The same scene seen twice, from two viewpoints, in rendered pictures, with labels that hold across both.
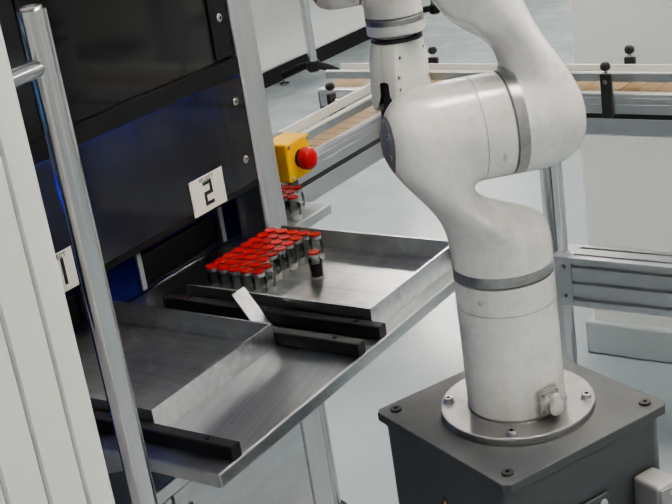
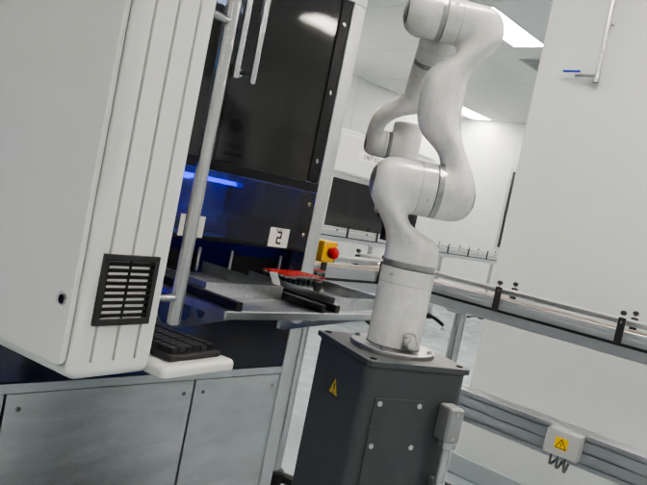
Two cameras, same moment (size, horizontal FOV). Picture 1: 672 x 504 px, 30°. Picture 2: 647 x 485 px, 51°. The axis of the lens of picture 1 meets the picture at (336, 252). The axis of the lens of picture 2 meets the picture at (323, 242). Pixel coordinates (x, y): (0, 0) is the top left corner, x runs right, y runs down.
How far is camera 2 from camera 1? 0.52 m
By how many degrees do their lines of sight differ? 18
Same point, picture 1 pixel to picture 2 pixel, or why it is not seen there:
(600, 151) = (486, 356)
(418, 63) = not seen: hidden behind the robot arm
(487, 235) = (405, 236)
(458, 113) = (411, 168)
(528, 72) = (452, 165)
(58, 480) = (151, 194)
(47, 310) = (183, 114)
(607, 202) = (482, 386)
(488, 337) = (388, 293)
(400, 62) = not seen: hidden behind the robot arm
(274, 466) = (254, 403)
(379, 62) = not seen: hidden behind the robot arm
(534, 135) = (445, 193)
